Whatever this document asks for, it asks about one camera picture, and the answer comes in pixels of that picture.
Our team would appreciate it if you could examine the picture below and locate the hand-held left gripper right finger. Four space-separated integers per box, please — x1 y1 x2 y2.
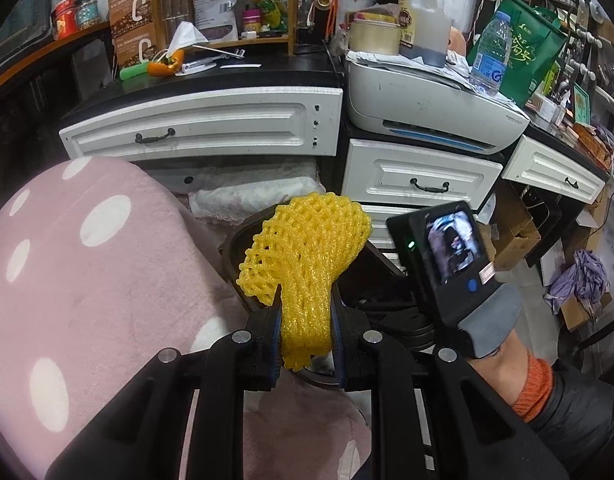
332 295 570 480

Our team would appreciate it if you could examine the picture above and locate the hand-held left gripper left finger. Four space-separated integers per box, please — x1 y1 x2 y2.
44 305 282 480

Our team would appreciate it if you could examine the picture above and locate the yellow foam net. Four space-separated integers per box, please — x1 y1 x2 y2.
235 191 372 372

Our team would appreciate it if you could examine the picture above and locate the person's right forearm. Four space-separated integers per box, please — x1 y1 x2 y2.
469 332 614 480

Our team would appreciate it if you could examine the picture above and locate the person's right hand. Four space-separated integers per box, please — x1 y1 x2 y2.
458 284 526 361

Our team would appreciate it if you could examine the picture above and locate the large cardboard box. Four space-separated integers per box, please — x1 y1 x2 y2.
492 187 542 271

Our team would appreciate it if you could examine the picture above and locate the white printer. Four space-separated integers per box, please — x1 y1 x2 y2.
347 55 530 155

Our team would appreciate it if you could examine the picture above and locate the purple cloth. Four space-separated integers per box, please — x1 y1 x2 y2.
544 250 610 316

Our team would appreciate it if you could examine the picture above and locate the small cardboard box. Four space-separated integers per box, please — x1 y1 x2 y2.
562 290 612 332

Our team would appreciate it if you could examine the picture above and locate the pink dotted tablecloth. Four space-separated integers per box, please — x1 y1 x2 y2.
0 157 372 480

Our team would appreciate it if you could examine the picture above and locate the clear water bottle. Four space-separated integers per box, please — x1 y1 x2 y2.
468 10 514 97

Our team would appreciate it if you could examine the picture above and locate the pink toy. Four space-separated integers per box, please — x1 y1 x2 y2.
447 27 470 63

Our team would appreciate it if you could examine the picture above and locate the wide white drawer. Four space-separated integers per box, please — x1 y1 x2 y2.
58 85 344 161

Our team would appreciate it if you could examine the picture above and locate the plastic oil jug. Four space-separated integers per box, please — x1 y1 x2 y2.
398 0 452 68

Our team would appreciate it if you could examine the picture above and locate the green paper bag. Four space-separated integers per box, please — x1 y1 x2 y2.
467 0 568 108

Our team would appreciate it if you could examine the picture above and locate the bamboo shelf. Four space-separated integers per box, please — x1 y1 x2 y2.
154 0 300 56

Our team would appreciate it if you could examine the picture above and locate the yellow green bottle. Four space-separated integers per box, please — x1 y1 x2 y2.
251 0 288 28

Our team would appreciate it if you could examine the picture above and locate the orange peel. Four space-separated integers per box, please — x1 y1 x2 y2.
147 50 185 78

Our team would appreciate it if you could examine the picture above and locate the white face mask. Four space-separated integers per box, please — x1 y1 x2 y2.
164 21 208 56

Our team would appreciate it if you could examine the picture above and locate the clear pouch white label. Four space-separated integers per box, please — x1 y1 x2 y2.
193 0 240 41

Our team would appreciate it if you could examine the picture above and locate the curved wooden counter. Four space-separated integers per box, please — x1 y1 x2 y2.
0 20 112 101

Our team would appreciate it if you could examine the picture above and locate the clear candy jar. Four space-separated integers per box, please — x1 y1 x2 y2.
76 0 98 30

